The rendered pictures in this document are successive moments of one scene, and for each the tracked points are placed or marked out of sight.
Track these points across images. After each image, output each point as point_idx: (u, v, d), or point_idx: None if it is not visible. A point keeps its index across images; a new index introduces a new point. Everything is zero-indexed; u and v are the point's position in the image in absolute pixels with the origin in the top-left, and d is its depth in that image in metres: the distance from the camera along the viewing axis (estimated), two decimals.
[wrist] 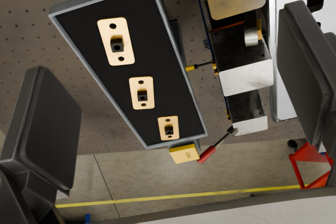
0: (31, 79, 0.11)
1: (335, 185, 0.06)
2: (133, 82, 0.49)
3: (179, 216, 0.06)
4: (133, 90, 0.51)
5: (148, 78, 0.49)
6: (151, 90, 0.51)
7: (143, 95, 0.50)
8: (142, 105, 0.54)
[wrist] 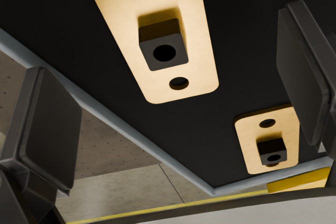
0: (31, 79, 0.11)
1: (335, 185, 0.06)
2: None
3: (179, 216, 0.06)
4: (121, 24, 0.12)
5: None
6: (199, 12, 0.12)
7: (164, 37, 0.11)
8: (176, 86, 0.15)
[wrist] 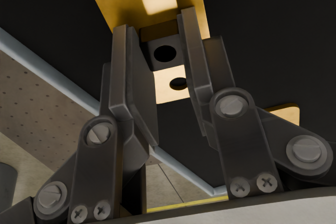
0: (122, 36, 0.11)
1: (231, 185, 0.07)
2: None
3: (179, 216, 0.06)
4: (121, 25, 0.12)
5: None
6: (199, 12, 0.12)
7: (165, 37, 0.11)
8: (176, 87, 0.15)
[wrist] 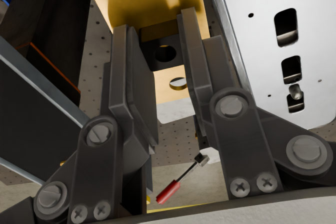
0: (122, 36, 0.11)
1: (231, 185, 0.07)
2: None
3: (179, 216, 0.06)
4: (121, 25, 0.12)
5: None
6: (199, 12, 0.12)
7: (165, 37, 0.11)
8: (176, 87, 0.15)
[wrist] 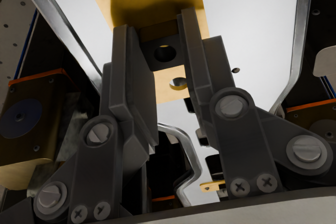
0: (122, 36, 0.11)
1: (231, 185, 0.07)
2: None
3: (179, 216, 0.06)
4: (121, 25, 0.12)
5: None
6: (199, 12, 0.12)
7: (165, 37, 0.11)
8: (176, 87, 0.15)
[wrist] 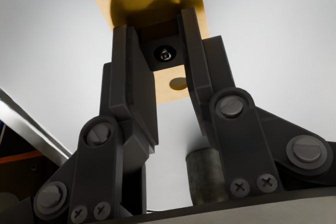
0: (122, 36, 0.11)
1: (231, 185, 0.07)
2: None
3: (179, 216, 0.06)
4: (121, 25, 0.12)
5: None
6: (199, 12, 0.12)
7: (165, 37, 0.11)
8: (176, 86, 0.15)
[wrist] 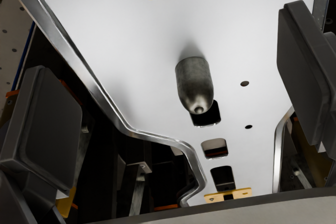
0: (31, 79, 0.11)
1: (335, 185, 0.06)
2: None
3: (179, 216, 0.06)
4: None
5: None
6: None
7: None
8: None
